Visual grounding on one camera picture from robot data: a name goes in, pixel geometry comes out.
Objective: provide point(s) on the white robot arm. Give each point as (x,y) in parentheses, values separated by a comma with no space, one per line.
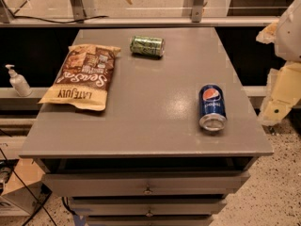
(283,87)

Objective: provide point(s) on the green soda can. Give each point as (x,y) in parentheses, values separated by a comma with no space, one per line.
(147,46)

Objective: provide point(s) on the blue pepsi can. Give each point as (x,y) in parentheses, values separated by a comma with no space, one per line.
(212,110)

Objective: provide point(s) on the grey drawer cabinet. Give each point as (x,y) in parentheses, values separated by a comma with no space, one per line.
(151,121)

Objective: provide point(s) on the brown chips bag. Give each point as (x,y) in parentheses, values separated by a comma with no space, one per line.
(84,78)

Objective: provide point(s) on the top grey drawer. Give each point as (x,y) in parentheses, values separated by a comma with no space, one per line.
(145,184)

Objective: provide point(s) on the grey drawer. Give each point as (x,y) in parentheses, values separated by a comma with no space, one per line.
(145,184)
(148,206)
(152,221)

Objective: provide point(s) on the middle grey drawer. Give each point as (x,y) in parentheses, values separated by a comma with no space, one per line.
(148,206)

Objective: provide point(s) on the bottom grey drawer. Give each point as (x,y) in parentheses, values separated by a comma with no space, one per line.
(152,221)

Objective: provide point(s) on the white pump bottle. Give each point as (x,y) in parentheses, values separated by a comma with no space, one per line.
(18,82)

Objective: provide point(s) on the cardboard box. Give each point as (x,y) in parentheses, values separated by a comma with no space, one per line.
(21,192)

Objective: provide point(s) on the left metal bracket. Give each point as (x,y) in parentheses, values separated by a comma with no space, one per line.
(78,10)

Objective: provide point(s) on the metal bracket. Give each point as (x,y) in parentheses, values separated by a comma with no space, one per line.
(197,10)
(78,10)

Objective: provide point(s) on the right metal bracket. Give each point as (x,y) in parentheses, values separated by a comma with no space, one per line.
(197,10)

